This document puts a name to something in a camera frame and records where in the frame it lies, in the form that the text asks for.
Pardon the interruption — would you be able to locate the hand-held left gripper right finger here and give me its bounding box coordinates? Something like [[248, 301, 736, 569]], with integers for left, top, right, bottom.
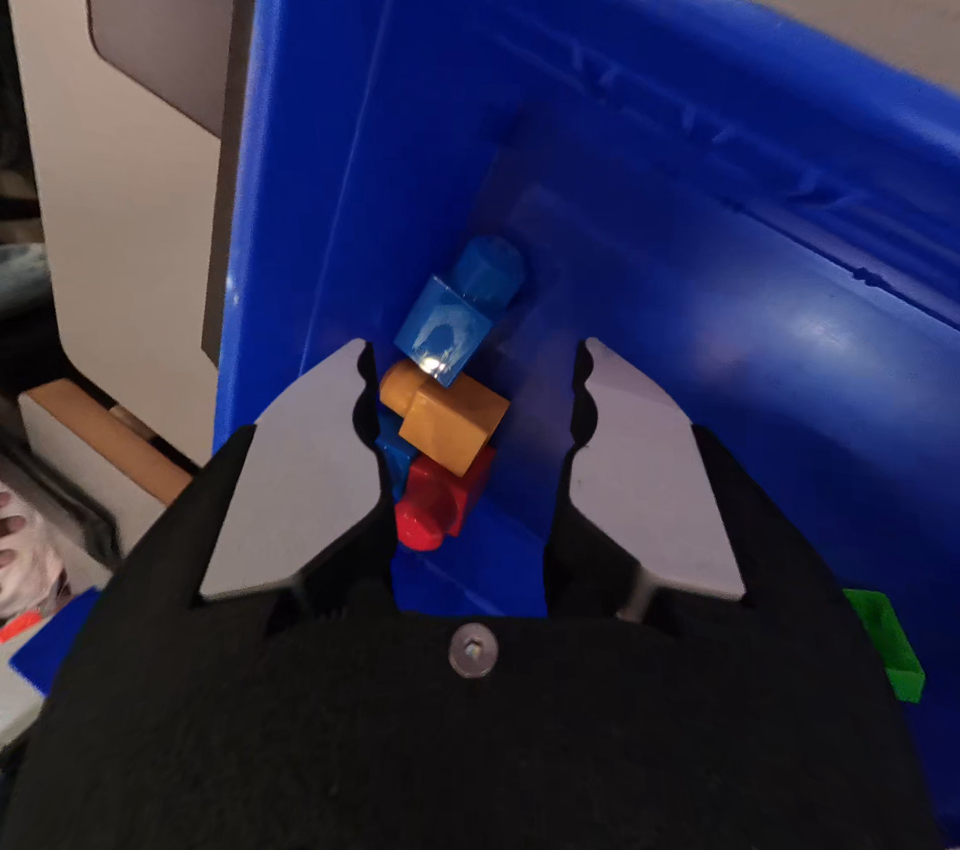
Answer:
[[543, 338, 747, 622]]

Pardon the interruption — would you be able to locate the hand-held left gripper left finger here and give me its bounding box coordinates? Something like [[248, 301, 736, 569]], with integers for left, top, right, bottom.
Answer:
[[198, 339, 399, 602]]

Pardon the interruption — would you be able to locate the yellow toy block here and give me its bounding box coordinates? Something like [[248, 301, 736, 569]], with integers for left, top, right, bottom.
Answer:
[[378, 359, 511, 478]]

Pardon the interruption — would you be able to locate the blue plastic bin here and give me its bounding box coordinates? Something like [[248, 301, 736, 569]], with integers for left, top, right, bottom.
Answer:
[[9, 586, 102, 697], [212, 0, 960, 850]]

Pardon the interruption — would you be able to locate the grey desk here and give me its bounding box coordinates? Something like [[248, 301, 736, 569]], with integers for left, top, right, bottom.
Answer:
[[0, 0, 960, 469]]

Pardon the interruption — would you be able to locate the red toy block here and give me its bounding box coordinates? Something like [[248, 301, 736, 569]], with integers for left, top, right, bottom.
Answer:
[[393, 445, 496, 553]]

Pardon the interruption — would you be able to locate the wood-edged side table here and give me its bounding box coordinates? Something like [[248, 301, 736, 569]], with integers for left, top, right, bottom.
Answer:
[[18, 378, 192, 506]]

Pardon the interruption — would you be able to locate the green toy block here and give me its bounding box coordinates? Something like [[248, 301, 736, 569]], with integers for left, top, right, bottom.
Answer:
[[841, 588, 927, 705]]

